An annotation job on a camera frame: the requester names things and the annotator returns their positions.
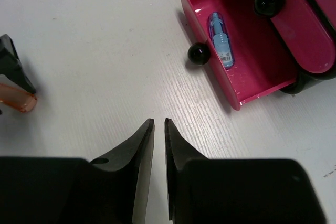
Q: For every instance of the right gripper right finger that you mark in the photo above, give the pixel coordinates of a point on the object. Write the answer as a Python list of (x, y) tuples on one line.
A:
[(203, 190)]

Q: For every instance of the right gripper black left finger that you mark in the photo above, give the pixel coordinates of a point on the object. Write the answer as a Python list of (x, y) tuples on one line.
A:
[(112, 188)]

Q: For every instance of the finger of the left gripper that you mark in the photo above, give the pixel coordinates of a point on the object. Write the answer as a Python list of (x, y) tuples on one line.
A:
[(11, 66)]

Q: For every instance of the orange marker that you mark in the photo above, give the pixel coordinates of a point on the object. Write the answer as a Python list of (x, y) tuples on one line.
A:
[(17, 99)]

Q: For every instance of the pink bottom drawer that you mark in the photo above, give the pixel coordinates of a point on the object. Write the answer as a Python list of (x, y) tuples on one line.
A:
[(262, 64)]

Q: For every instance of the blue marker cap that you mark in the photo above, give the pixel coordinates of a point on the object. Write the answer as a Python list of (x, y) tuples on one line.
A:
[(220, 39)]

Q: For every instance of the black drawer cabinet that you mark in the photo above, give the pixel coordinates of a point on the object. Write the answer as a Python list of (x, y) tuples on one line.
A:
[(306, 79)]

